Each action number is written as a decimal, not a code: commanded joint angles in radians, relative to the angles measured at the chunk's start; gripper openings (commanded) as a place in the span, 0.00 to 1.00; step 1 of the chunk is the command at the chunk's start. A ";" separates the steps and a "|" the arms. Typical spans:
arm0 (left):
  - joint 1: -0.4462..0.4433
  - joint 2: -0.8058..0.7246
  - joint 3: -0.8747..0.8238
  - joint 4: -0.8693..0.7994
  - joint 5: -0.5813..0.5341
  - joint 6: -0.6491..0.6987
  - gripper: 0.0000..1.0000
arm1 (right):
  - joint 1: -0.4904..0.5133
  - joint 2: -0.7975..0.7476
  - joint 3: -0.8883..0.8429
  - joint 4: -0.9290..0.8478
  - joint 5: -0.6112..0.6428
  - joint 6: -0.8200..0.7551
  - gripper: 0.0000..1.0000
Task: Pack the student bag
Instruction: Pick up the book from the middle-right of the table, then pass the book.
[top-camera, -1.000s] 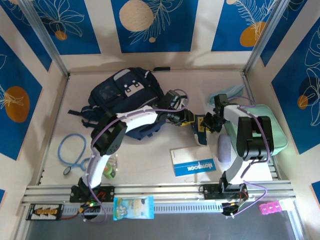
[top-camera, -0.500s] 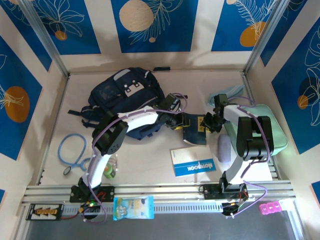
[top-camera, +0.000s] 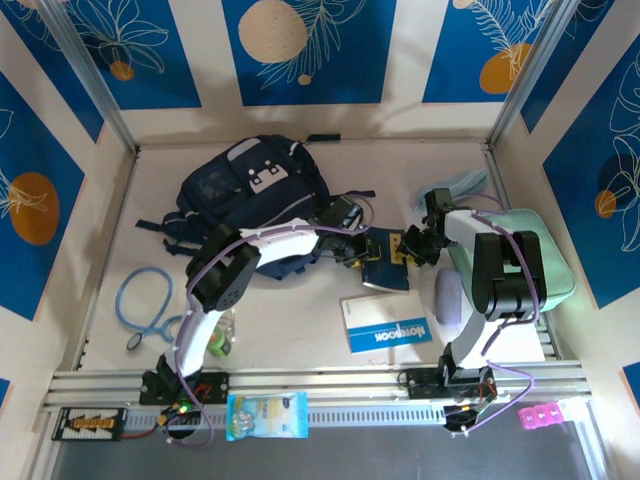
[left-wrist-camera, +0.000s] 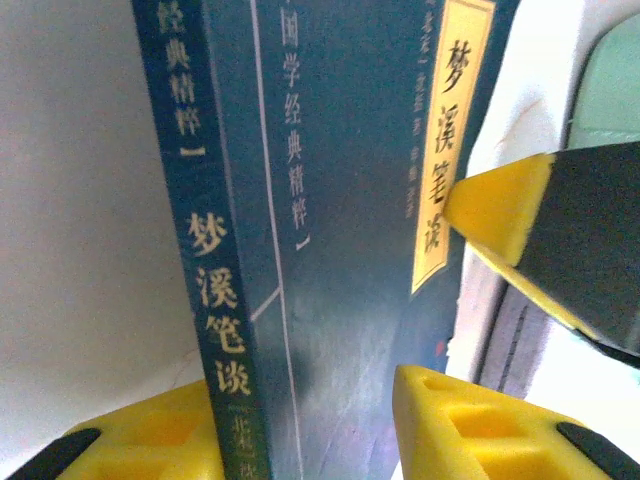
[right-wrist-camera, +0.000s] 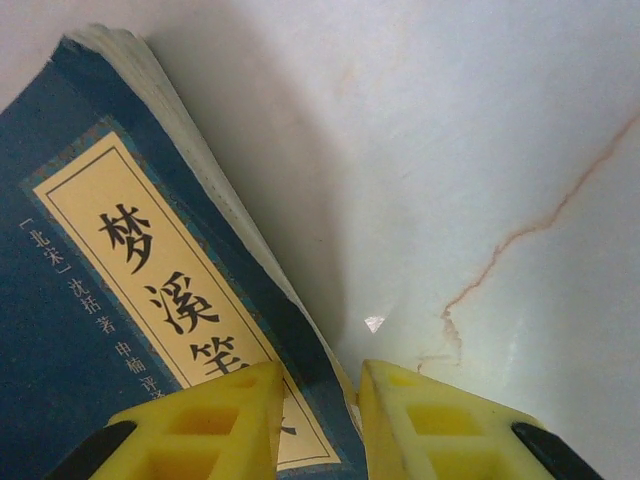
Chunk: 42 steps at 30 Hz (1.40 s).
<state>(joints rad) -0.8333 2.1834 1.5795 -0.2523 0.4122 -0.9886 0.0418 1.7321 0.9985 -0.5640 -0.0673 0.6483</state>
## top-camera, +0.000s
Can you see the dark blue book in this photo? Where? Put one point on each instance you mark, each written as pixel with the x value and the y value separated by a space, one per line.
pixel 387 275

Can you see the blue white notebook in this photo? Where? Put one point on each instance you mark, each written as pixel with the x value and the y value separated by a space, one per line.
pixel 380 330

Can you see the light blue pencil pouch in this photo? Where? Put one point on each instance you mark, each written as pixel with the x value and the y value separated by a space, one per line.
pixel 470 180

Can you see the navy blue backpack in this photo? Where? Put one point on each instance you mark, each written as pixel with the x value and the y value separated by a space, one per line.
pixel 250 200

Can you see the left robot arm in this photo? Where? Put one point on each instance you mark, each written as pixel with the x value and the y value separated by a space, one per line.
pixel 225 275

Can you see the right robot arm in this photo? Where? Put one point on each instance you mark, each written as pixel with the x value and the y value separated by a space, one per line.
pixel 505 270

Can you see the mint green zip case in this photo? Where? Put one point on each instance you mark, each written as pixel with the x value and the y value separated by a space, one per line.
pixel 555 260

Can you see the green tape roll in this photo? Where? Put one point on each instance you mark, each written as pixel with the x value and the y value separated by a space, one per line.
pixel 221 345

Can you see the blue snack packet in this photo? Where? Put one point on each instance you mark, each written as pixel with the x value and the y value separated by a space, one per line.
pixel 267 417

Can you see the pink pill box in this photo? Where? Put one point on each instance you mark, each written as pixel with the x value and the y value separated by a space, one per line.
pixel 540 417

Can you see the clear plastic box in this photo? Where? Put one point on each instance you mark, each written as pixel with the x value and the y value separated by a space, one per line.
pixel 574 410

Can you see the blue stethoscope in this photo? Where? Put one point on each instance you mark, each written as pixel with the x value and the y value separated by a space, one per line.
pixel 134 342

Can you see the black power distribution board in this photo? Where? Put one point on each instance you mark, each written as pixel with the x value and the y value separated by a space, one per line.
pixel 87 425

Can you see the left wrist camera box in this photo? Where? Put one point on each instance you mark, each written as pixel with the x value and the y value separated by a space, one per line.
pixel 347 212

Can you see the aluminium rail frame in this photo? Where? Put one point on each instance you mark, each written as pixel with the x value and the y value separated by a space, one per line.
pixel 350 380

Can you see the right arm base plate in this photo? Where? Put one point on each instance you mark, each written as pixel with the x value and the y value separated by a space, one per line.
pixel 420 382

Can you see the blue floral wall poster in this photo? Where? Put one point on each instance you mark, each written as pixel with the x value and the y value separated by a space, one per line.
pixel 30 140
pixel 460 60
pixel 350 50
pixel 60 85
pixel 565 75
pixel 575 200
pixel 150 75

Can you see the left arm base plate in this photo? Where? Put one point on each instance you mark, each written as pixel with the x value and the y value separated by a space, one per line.
pixel 215 385

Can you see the aluminium corner post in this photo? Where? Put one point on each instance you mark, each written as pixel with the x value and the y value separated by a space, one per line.
pixel 530 65
pixel 95 90

